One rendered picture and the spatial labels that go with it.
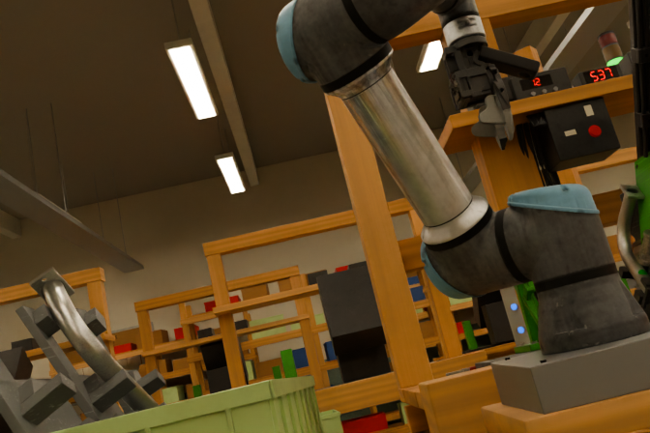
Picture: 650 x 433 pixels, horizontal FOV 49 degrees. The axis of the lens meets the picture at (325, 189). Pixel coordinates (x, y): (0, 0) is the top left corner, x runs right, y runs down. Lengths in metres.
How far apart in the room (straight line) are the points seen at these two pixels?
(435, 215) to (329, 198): 10.84
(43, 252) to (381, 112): 11.65
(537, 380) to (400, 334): 1.03
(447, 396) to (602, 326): 0.40
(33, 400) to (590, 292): 0.71
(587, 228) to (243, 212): 10.98
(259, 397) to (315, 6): 0.51
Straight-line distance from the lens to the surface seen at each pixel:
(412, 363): 1.91
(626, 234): 1.84
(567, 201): 1.04
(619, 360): 0.94
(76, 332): 1.03
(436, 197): 1.05
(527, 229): 1.04
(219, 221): 11.90
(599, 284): 1.03
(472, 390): 1.32
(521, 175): 2.05
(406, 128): 1.01
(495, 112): 1.33
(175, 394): 11.03
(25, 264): 12.59
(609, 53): 2.29
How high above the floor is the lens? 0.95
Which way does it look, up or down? 15 degrees up
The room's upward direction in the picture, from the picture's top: 14 degrees counter-clockwise
